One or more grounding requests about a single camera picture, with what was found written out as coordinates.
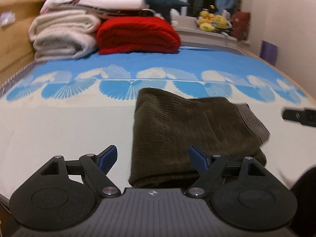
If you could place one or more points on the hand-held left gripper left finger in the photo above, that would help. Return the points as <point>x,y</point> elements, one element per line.
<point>108,155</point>

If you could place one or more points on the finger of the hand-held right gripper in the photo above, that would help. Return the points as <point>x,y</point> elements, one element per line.
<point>291,114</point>

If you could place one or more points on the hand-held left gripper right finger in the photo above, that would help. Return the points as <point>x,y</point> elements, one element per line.
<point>198,158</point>

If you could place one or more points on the blue white patterned bed sheet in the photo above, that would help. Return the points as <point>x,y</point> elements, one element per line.
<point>61,123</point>

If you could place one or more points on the white window ledge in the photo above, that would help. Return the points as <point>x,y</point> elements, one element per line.
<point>205,38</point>

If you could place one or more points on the yellow plush toy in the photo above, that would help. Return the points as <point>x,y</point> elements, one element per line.
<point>222,21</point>
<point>206,22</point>

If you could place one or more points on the red folded blanket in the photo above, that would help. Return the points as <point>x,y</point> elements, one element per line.
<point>138,34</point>

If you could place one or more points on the white folded blanket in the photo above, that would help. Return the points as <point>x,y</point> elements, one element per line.
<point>61,34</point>

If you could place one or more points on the white plush toy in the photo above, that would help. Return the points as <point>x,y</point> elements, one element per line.
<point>174,17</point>

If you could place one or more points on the cream folded sheet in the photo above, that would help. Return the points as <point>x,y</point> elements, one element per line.
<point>113,2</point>

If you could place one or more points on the white wall socket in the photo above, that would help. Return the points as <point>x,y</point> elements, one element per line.
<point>7,19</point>

